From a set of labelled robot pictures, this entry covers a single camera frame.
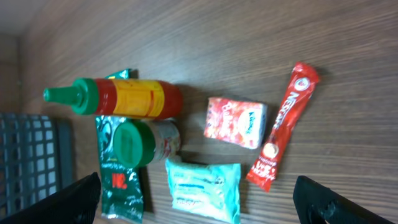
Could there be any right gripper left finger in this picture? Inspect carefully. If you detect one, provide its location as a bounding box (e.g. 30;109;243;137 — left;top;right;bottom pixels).
1;172;101;224

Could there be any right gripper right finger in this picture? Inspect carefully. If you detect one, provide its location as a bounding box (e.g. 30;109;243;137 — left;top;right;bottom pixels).
293;175;393;224

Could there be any green glove package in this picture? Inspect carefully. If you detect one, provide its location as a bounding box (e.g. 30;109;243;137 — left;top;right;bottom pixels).
95;68;146;224

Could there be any green lid spice jar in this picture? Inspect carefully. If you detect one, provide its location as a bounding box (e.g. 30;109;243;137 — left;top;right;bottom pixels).
113;120;181;169

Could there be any teal wet wipes pack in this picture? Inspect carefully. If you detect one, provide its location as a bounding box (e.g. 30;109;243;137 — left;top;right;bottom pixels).
165;157;241;223

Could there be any small red white box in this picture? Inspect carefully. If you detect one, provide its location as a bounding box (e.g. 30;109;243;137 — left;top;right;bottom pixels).
204;97;267;149

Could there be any red sauce bottle green cap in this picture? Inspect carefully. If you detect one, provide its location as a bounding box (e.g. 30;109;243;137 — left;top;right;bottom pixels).
44;78;183;119

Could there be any red instant coffee stick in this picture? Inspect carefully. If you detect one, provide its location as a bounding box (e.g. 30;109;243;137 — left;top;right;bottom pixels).
246;62;319;192

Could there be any grey plastic mesh basket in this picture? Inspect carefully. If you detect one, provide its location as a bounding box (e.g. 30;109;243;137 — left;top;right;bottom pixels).
1;113;75;219

